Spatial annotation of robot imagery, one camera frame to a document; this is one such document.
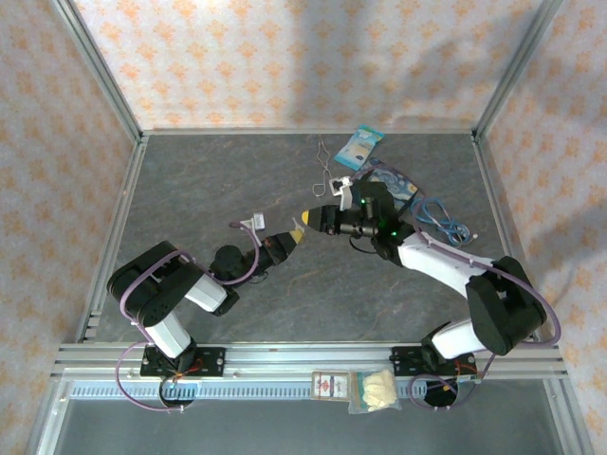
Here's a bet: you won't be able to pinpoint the aluminium table edge rail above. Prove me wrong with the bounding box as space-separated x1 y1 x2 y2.
140 125 476 137
75 136 149 343
471 135 543 343

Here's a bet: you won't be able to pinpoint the clear bag of white pieces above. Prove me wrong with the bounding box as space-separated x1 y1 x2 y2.
348 369 403 416

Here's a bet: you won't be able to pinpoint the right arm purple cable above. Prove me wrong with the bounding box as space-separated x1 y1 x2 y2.
362 158 563 414

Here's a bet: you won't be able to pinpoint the starry night print tin box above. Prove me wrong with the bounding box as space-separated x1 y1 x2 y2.
358 157 419 209

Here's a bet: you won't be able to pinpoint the aluminium frame post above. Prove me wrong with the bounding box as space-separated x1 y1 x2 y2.
473 0 564 138
50 0 144 143

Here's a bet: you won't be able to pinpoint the slotted grey cable duct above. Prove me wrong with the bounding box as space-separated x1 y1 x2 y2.
68 381 475 400

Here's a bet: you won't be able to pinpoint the light blue snack packet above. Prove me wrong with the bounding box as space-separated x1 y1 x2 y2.
334 123 386 172

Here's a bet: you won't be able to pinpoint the aluminium mounting rail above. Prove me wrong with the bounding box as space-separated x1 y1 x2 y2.
54 340 568 379

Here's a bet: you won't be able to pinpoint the coiled blue cable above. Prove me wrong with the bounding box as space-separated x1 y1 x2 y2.
410 196 478 247

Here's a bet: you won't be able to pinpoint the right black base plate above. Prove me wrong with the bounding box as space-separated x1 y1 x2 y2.
391 345 478 378

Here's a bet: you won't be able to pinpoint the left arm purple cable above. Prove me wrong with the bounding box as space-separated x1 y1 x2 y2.
116 220 267 414

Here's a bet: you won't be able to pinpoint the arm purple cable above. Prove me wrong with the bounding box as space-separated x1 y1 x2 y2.
362 158 563 414
116 220 267 414

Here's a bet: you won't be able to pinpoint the red white card packet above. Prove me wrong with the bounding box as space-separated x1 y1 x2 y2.
311 372 351 403

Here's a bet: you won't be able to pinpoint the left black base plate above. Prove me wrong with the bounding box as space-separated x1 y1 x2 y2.
140 345 227 378

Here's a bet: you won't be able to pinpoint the thin metal wire tongs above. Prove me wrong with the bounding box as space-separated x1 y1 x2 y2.
312 135 336 197

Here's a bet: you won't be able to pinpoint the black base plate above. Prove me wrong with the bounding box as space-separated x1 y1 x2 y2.
140 345 227 378
391 345 478 378

